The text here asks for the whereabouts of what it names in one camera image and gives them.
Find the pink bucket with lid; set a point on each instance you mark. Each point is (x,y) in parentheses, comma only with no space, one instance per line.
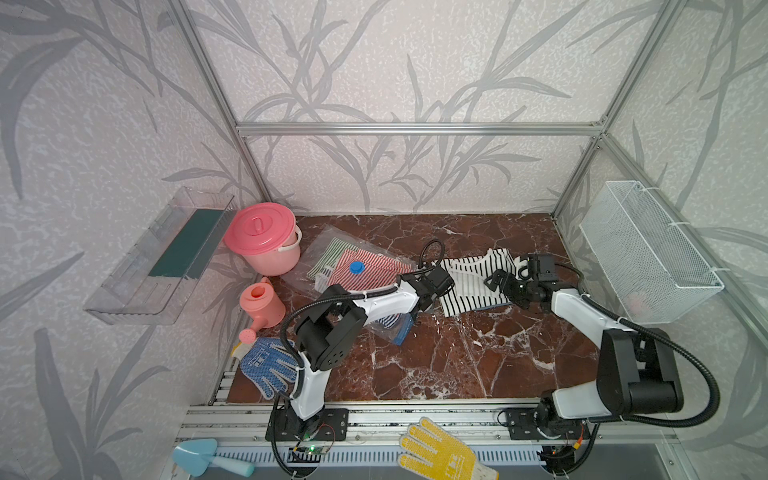
(267,236)

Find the clear plastic vacuum bag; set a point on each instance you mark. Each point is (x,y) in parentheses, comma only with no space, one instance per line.
(297,277)

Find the pink watering can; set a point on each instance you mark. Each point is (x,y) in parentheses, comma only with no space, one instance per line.
(263,306)

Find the yellow dotted work glove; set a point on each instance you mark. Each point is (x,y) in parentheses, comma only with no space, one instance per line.
(432,453)

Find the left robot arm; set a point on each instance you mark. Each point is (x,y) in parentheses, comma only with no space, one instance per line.
(319,335)

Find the black white striped garment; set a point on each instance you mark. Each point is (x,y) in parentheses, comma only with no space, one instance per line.
(469,274)

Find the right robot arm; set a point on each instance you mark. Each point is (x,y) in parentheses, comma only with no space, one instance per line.
(637,378)

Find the blue dotted work glove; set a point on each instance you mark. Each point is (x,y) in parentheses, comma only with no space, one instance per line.
(270,367)

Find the blue white striped garment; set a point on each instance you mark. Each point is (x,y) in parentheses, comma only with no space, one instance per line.
(393,321)

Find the blue vacuum valve cap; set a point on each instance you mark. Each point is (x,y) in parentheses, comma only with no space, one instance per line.
(356,267)

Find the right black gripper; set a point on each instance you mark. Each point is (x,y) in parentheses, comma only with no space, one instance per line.
(506,287)

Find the blue tank top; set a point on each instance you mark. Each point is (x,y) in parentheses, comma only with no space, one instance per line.
(491,307)

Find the clear acrylic wall shelf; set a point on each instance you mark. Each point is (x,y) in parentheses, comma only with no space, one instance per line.
(156,278)

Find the aluminium mounting rail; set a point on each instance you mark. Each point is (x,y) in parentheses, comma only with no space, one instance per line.
(352,434)

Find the red white striped garment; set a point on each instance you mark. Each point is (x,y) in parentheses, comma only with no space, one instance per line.
(380,271)

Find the white wire mesh basket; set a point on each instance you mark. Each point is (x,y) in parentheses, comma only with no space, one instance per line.
(654,269)

